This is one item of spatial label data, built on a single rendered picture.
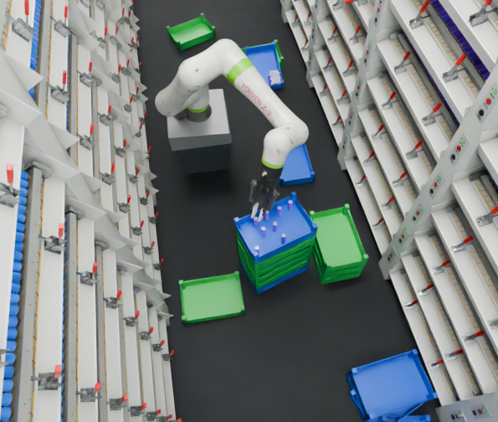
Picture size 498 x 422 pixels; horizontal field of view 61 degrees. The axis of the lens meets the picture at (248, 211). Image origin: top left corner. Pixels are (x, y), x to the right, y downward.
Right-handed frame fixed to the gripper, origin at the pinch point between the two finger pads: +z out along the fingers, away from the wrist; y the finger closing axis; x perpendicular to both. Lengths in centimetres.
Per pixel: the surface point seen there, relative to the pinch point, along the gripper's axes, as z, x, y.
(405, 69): -65, 39, 27
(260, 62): -13, 127, -75
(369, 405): 51, -15, 78
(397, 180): -22, 38, 43
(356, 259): 21, 30, 44
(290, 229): 5.7, 7.3, 14.2
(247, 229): 9.9, -1.6, -2.3
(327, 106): -9, 112, -16
